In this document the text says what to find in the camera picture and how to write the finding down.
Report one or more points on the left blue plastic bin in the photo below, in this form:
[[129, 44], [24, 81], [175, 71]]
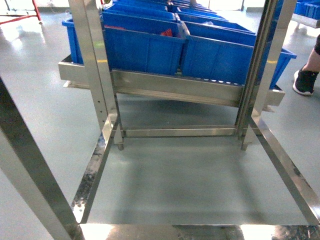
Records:
[[142, 44]]

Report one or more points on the blue plastic bin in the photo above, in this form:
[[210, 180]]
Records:
[[142, 44], [217, 53]]

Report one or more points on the right blue plastic bin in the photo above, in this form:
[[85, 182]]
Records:
[[217, 53]]

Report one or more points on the far left blue bin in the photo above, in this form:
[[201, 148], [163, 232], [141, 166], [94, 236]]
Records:
[[74, 45]]

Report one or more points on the far right blue bin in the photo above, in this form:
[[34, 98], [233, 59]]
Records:
[[283, 60]]

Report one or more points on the black sneaker of person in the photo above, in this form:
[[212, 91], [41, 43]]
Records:
[[304, 81]]

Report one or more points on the person's lower leg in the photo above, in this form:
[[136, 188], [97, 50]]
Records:
[[313, 62]]

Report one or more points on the stainless steel rack frame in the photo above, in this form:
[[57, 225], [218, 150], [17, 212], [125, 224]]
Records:
[[26, 168]]

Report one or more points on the red metal table frame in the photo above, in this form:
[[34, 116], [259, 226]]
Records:
[[17, 10]]

